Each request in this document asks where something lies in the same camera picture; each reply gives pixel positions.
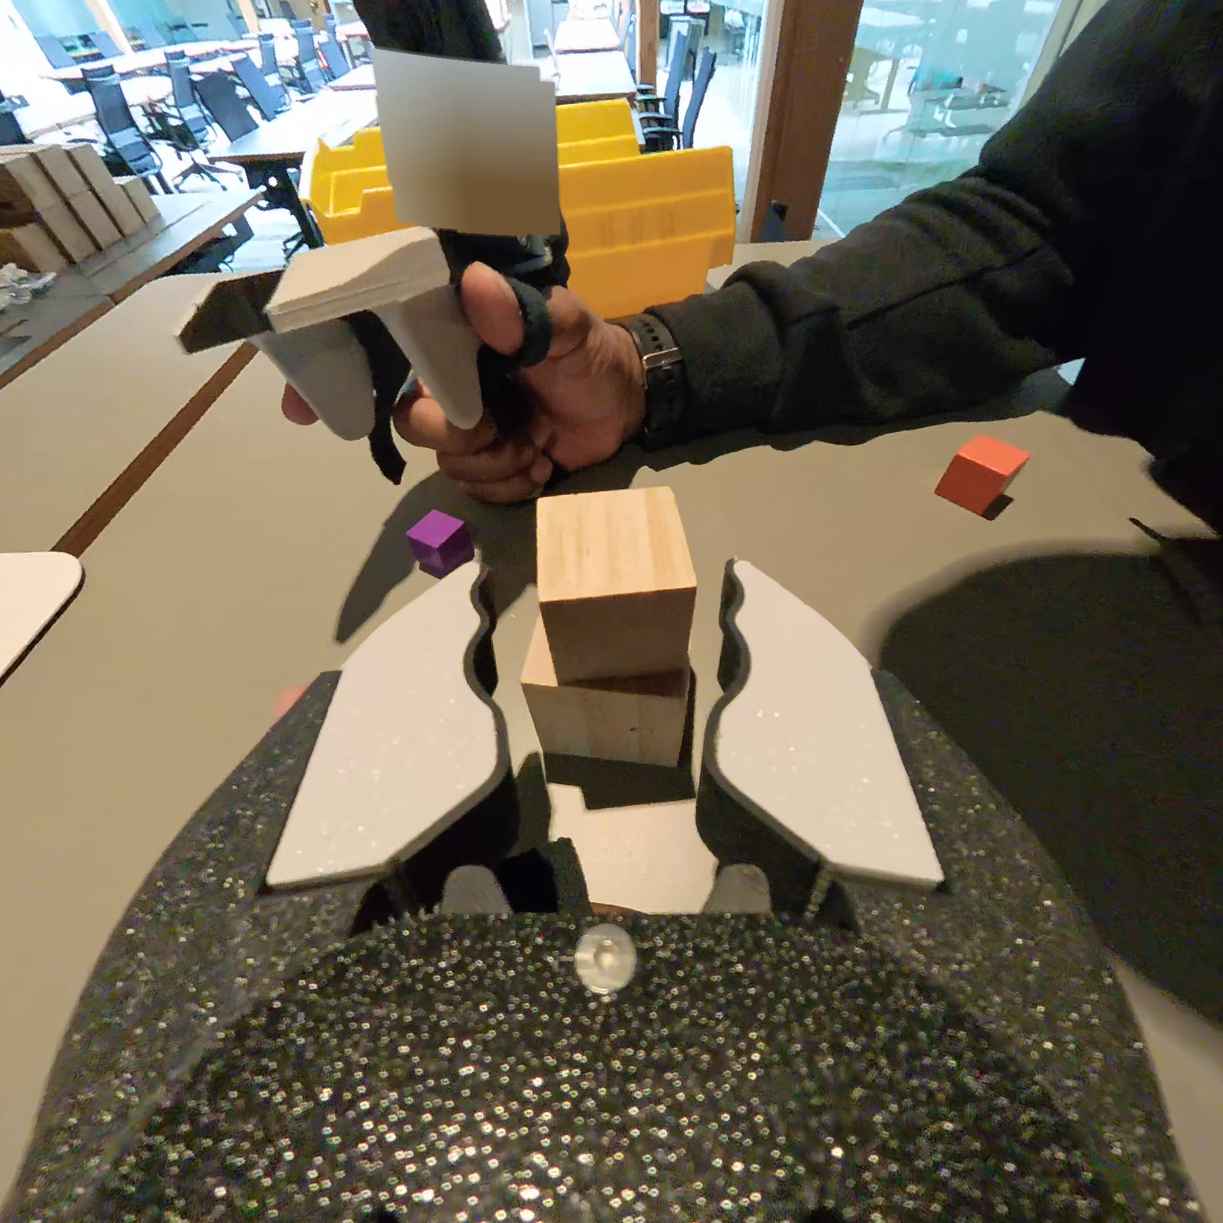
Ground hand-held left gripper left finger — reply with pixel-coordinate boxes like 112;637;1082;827
263;562;521;894

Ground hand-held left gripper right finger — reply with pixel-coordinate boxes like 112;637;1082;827
697;559;948;911

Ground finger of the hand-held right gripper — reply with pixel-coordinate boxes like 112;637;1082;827
263;225;453;336
176;268;288;356

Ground purple cube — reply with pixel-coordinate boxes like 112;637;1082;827
406;509;476;579

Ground large wooden cube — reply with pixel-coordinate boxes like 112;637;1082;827
520;621;693;770

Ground large yellow bin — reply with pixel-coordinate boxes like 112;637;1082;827
300;100;737;322

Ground medium wooden cube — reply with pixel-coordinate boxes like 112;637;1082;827
534;487;699;684

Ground red cube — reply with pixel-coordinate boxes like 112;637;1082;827
935;435;1031;517

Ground cardboard boxes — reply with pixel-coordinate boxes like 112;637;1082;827
0;142;162;278

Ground black wristwatch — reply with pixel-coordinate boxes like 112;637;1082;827
619;310;687;453

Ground group of black office chairs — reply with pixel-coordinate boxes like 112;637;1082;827
0;0;383;196

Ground white document stand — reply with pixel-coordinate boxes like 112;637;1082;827
0;552;86;681

